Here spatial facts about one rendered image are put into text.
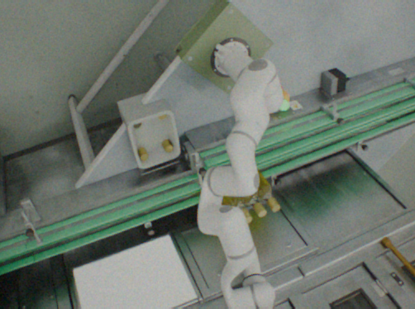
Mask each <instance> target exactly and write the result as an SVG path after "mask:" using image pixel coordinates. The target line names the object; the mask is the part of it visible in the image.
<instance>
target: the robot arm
mask: <svg viewBox="0 0 415 309"><path fill-rule="evenodd" d="M216 49H217V50H219V51H218V52H216V53H215V54H214V55H215V60H214V64H215V65H216V67H217V69H218V71H219V72H221V73H222V74H226V75H229V76H230V77H231V79H232V80H233V81H234V82H235V85H234V87H233V88H232V90H231V93H230V105H231V109H232V111H233V114H234V117H235V121H236V124H235V125H234V126H233V127H232V129H231V133H230V134H229V136H228V137H227V141H226V150H227V155H228V157H229V160H230V162H231V166H214V167H211V168H210V169H208V170H207V172H206V173H205V175H204V179H203V185H202V191H201V195H200V199H199V204H198V227H199V229H200V231H201V232H202V233H204V234H208V235H218V236H219V238H220V241H221V242H222V246H223V249H224V251H225V254H226V257H227V265H226V267H225V268H224V270H223V271H222V276H221V288H222V294H223V296H224V298H225V300H226V303H227V307H228V309H273V305H274V299H275V295H274V287H273V285H271V283H267V282H266V280H265V276H264V275H262V274H261V271H260V265H259V260H258V258H257V254H256V251H255V247H254V244H253V241H252V239H251V238H252V236H251V233H250V228H249V226H248V223H247V220H246V216H245V214H244V213H243V211H242V210H241V209H240V208H238V207H234V206H228V205H222V197H223V196H233V197H246V196H250V195H252V194H254V193H255V192H256V191H257V189H258V187H259V183H260V179H259V174H258V171H257V168H256V165H255V149H256V146H257V145H258V143H259V141H260V138H261V136H262V135H263V134H264V132H265V129H266V127H267V125H269V123H268V122H269V118H270V117H269V113H272V112H277V111H278V110H279V109H280V108H281V107H282V106H283V105H282V103H283V100H284V96H283V91H282V88H281V85H280V81H279V77H278V74H277V71H276V68H275V66H274V63H273V62H272V61H271V60H270V59H266V58H258V59H254V60H253V59H252V58H251V57H249V56H248V52H247V49H246V47H245V46H244V45H243V44H242V43H240V42H236V41H233V42H230V43H227V44H225V45H224V46H222V45H220V44H218V45H216ZM242 270H244V274H245V278H244V279H243V281H242V283H243V288H237V289H234V290H232V289H231V286H230V283H231V281H232V280H233V278H234V277H235V276H236V275H237V274H238V273H240V272H241V271H242Z"/></svg>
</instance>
